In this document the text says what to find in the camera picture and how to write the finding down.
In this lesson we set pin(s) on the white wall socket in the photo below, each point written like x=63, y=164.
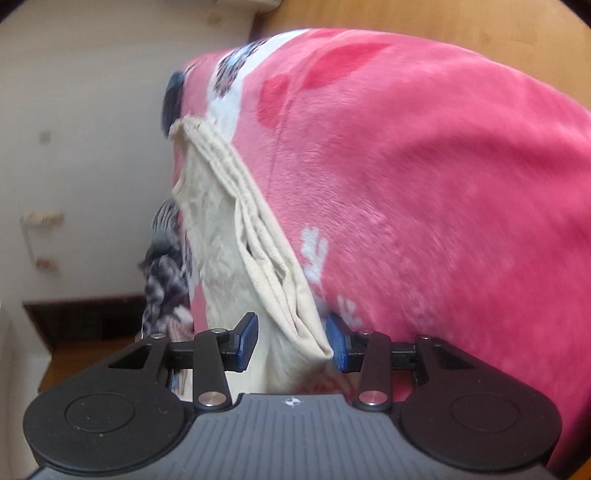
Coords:
x=45, y=137

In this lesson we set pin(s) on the wooden wardrobe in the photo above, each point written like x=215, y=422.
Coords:
x=83, y=323

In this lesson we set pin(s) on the light blue-grey knit sweater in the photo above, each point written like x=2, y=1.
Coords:
x=166, y=221

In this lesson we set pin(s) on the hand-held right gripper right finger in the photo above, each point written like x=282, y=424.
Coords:
x=340, y=345

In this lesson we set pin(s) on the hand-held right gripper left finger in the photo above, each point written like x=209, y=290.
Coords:
x=247, y=341

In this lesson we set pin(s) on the beige pants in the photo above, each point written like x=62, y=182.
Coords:
x=217, y=240

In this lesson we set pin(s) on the folded blue shirt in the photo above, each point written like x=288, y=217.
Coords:
x=173, y=101

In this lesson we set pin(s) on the pink floral blanket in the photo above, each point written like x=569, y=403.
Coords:
x=438, y=184

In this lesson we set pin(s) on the dark plaid shirt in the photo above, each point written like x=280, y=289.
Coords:
x=164, y=281

